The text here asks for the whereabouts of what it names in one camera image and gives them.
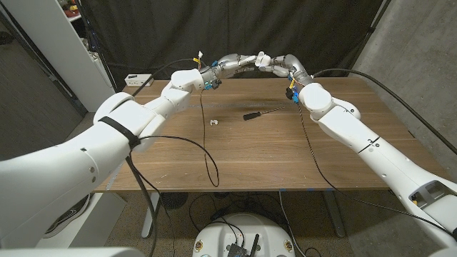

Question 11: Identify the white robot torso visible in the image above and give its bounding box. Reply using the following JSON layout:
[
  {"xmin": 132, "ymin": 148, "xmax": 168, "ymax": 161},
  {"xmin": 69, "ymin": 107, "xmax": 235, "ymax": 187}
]
[{"xmin": 192, "ymin": 213, "xmax": 296, "ymax": 257}]

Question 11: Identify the white table leg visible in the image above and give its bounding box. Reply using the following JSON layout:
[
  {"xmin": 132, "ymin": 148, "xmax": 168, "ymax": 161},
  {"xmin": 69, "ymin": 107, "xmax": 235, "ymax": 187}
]
[{"xmin": 141, "ymin": 192, "xmax": 161, "ymax": 239}]

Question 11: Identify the small red object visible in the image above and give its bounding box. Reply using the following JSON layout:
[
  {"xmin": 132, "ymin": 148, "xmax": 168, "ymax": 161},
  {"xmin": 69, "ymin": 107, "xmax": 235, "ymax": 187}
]
[{"xmin": 56, "ymin": 0, "xmax": 81, "ymax": 19}]

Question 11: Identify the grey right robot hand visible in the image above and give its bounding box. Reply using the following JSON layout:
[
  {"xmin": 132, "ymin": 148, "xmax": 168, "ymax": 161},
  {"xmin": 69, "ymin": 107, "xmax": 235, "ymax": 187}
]
[{"xmin": 258, "ymin": 53, "xmax": 315, "ymax": 87}]

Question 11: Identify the grey floor cable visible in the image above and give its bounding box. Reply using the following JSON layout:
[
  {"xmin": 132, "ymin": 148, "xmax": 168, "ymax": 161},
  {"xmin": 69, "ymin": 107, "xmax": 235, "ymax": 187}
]
[{"xmin": 278, "ymin": 190, "xmax": 299, "ymax": 257}]

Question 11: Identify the black handled screwdriver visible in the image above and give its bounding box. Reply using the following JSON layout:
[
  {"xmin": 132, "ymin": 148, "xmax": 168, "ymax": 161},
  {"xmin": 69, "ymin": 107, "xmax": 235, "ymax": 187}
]
[{"xmin": 243, "ymin": 106, "xmax": 286, "ymax": 121}]

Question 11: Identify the black backdrop stand pole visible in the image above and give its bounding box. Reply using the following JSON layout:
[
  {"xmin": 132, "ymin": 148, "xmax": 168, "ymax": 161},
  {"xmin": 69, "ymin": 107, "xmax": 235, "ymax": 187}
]
[
  {"xmin": 345, "ymin": 0, "xmax": 392, "ymax": 78},
  {"xmin": 76, "ymin": 0, "xmax": 119, "ymax": 96}
]

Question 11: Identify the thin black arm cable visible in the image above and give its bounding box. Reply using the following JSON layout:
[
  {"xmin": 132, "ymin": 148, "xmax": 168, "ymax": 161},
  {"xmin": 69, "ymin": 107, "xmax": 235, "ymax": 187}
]
[
  {"xmin": 296, "ymin": 101, "xmax": 455, "ymax": 235},
  {"xmin": 137, "ymin": 89, "xmax": 220, "ymax": 257}
]

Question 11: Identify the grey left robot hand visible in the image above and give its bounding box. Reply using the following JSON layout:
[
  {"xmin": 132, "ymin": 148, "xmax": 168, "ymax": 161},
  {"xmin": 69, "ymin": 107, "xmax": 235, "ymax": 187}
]
[{"xmin": 201, "ymin": 53, "xmax": 258, "ymax": 91}]

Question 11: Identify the black round floor fan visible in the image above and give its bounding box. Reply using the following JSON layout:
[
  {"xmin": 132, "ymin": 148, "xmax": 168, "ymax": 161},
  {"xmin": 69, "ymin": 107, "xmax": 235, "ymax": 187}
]
[{"xmin": 159, "ymin": 192, "xmax": 189, "ymax": 211}]

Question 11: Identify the black floor cable tangle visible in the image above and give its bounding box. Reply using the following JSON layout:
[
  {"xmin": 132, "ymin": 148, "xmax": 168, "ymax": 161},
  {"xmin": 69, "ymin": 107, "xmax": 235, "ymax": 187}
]
[{"xmin": 188, "ymin": 191, "xmax": 283, "ymax": 233}]

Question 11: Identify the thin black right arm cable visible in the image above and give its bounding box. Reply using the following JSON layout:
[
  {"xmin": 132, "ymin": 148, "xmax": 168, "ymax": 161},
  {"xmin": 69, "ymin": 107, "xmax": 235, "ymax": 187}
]
[{"xmin": 296, "ymin": 101, "xmax": 455, "ymax": 235}]

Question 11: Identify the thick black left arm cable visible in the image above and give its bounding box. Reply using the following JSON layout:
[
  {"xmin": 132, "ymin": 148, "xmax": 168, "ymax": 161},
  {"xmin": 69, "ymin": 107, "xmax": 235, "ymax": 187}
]
[{"xmin": 124, "ymin": 58, "xmax": 208, "ymax": 257}]

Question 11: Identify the white power strip box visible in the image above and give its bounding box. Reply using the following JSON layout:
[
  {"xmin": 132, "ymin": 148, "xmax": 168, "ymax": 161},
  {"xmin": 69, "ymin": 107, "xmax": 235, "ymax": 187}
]
[{"xmin": 124, "ymin": 74, "xmax": 155, "ymax": 88}]

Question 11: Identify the white shelf cabinet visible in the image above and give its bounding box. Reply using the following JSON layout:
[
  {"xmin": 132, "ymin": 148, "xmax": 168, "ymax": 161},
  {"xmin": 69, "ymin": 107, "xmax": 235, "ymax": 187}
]
[{"xmin": 1, "ymin": 0, "xmax": 118, "ymax": 114}]

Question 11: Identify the black antenna module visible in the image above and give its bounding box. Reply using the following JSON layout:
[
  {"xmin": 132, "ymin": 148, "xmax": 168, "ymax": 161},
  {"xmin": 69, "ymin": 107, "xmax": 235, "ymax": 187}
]
[{"xmin": 226, "ymin": 233, "xmax": 261, "ymax": 257}]

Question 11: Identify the white airpods case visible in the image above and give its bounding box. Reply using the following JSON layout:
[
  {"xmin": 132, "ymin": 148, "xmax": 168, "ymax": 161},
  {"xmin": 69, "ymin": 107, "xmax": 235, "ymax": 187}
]
[{"xmin": 254, "ymin": 51, "xmax": 272, "ymax": 69}]

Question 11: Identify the grey table leg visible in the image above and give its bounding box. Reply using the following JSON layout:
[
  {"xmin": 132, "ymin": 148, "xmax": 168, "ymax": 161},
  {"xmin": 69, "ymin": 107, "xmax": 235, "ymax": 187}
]
[{"xmin": 323, "ymin": 191, "xmax": 346, "ymax": 238}]

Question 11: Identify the black sneaker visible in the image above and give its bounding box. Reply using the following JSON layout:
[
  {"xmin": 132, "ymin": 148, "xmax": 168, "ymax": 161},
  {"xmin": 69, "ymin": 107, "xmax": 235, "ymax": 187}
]
[{"xmin": 44, "ymin": 194, "xmax": 92, "ymax": 239}]

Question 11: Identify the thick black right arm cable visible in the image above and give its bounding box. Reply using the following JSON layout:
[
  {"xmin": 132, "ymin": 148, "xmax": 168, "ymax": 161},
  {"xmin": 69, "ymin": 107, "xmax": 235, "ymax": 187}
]
[{"xmin": 312, "ymin": 68, "xmax": 457, "ymax": 155}]

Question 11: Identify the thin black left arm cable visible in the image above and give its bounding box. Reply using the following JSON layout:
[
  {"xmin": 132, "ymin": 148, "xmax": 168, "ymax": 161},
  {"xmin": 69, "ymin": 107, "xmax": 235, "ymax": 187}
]
[{"xmin": 137, "ymin": 89, "xmax": 220, "ymax": 257}]

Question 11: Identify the black backdrop curtain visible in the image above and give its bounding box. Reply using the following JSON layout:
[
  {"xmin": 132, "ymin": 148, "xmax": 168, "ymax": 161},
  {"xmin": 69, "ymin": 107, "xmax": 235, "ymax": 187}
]
[{"xmin": 76, "ymin": 0, "xmax": 385, "ymax": 94}]

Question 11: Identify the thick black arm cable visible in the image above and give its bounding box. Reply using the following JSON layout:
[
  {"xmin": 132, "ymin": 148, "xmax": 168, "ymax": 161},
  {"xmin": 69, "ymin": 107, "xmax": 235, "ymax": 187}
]
[
  {"xmin": 312, "ymin": 68, "xmax": 457, "ymax": 155},
  {"xmin": 124, "ymin": 58, "xmax": 208, "ymax": 257}
]

